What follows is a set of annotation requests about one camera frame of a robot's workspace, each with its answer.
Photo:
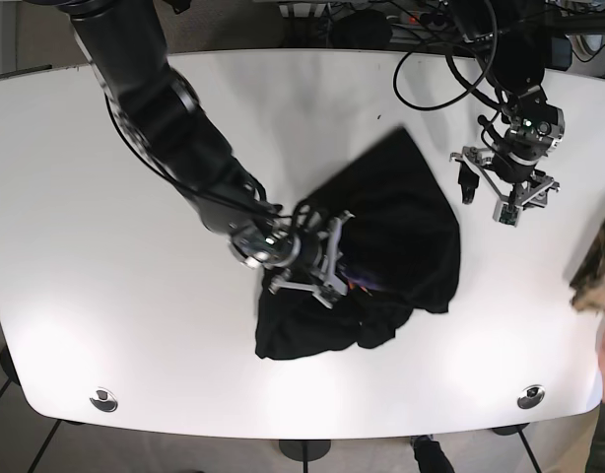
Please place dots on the left chrome table grommet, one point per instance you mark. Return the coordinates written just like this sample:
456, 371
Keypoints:
103, 400

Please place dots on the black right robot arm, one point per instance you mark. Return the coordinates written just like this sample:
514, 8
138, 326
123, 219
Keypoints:
159, 117

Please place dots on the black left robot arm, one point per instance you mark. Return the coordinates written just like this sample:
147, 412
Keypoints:
501, 63

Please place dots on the chrome table grommet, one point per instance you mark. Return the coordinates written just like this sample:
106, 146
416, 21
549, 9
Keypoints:
531, 396
103, 400

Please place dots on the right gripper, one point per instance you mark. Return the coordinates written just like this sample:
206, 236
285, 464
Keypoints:
314, 269

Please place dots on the front black table foot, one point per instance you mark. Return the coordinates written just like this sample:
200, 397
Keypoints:
300, 450

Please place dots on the black printed T-shirt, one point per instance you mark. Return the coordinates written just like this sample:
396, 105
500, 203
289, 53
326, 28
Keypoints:
400, 250

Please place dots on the right chrome table grommet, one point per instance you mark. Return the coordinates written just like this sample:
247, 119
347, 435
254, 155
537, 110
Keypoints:
531, 396

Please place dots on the person in dark clothes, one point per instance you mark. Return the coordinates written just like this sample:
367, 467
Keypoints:
489, 454

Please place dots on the camouflage brown green T-shirt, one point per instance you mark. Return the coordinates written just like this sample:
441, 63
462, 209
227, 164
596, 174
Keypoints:
588, 281

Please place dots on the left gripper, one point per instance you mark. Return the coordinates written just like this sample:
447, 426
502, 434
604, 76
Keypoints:
517, 187

